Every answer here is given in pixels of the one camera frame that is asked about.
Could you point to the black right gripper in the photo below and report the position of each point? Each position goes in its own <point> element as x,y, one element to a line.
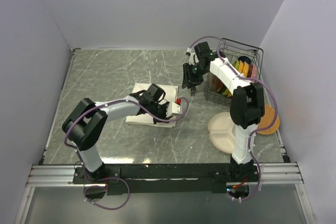
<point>188,80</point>

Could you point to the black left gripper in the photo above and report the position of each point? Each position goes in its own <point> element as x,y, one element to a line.
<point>165,115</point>

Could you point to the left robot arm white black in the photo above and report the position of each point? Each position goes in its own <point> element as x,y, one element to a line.
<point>85,123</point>

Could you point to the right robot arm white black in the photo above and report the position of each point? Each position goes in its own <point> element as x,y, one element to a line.
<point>247,103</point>

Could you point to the black fork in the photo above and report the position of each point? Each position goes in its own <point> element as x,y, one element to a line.
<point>192,91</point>

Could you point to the brown round plate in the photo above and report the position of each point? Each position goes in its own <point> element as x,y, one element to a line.
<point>215,83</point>

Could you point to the beige round plate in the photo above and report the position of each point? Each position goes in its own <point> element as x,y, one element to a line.
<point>222,132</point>

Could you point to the green plate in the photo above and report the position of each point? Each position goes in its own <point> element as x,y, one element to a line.
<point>236,64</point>

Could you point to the yellow plate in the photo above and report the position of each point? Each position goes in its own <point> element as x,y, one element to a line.
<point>241,66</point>

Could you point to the orange plate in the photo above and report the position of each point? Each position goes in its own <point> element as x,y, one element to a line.
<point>246,69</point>

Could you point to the dark blue bowl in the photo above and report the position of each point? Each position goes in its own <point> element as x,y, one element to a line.
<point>245,59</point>

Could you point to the pink plate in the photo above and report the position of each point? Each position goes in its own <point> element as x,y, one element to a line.
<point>253,70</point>

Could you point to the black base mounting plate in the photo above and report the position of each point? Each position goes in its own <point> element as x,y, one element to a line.
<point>167,178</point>

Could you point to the orange woven round placemat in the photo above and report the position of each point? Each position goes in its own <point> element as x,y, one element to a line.
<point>266,121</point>

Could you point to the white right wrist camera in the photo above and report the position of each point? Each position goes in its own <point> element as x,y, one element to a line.
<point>192,57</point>

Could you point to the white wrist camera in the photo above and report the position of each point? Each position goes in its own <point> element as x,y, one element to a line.
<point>192,57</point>
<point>176,108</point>

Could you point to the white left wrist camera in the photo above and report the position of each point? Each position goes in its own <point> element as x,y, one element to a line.
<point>176,108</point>

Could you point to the black wire dish rack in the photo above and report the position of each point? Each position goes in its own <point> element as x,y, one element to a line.
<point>222,66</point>

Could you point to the aluminium frame rail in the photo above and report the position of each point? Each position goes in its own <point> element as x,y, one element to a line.
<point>62,175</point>

